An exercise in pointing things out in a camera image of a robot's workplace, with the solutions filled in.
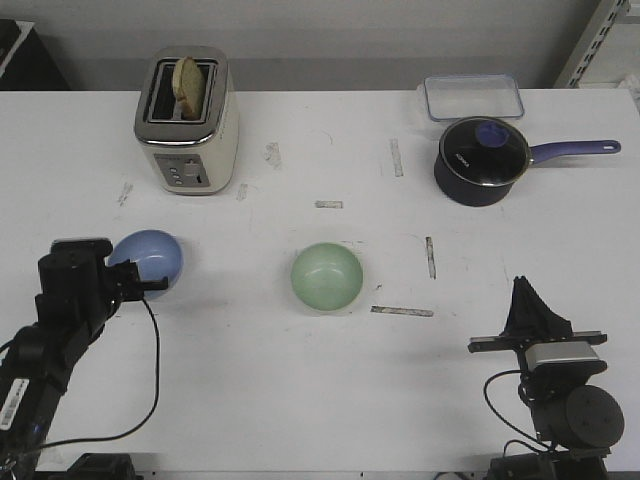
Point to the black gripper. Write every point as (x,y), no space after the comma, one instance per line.
(121,283)
(540,320)

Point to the blue bowl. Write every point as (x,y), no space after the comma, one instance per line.
(156,253)

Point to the green bowl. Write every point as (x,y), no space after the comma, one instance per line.
(326,277)

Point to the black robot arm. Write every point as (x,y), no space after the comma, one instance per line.
(35,373)
(575,422)

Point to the cream two-slot toaster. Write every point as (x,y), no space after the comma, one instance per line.
(190,157)

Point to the dark blue saucepan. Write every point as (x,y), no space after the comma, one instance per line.
(472,195)

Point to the glass pot lid blue knob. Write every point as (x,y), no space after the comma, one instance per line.
(485,151)

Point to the slice of toast bread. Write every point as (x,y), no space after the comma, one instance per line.
(188,87)

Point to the clear plastic food container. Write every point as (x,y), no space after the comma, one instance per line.
(453,97)

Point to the white slotted shelf rack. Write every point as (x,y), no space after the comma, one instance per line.
(606,55)

